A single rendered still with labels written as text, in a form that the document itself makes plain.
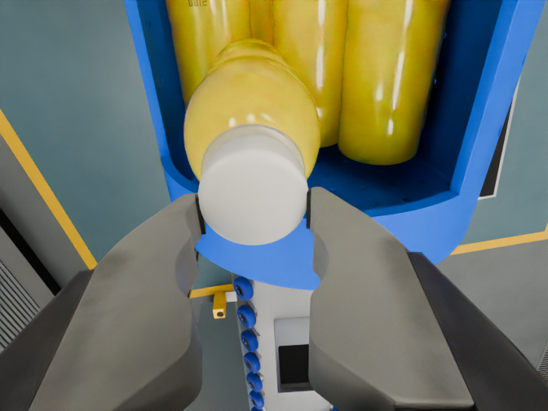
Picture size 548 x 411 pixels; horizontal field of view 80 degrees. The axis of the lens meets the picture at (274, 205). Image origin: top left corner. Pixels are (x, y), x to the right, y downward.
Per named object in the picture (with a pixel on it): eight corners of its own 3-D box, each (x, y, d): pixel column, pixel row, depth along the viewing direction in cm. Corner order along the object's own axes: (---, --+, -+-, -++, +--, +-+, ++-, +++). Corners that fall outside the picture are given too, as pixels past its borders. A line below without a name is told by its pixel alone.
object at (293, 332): (273, 326, 71) (277, 400, 58) (273, 313, 69) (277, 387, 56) (320, 323, 71) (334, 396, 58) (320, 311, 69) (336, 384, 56)
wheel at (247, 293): (246, 307, 59) (255, 301, 60) (245, 289, 56) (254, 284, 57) (232, 293, 62) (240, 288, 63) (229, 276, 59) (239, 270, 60)
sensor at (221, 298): (216, 301, 70) (214, 320, 66) (214, 291, 69) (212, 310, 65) (252, 298, 70) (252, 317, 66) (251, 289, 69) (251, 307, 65)
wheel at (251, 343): (252, 358, 67) (260, 351, 68) (250, 344, 64) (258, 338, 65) (239, 343, 70) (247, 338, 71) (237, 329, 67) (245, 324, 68)
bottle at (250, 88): (245, 16, 26) (236, 37, 10) (308, 77, 29) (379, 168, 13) (194, 87, 29) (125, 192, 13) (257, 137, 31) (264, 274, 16)
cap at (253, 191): (245, 108, 12) (245, 123, 10) (322, 171, 13) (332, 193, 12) (183, 183, 13) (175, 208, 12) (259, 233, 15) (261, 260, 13)
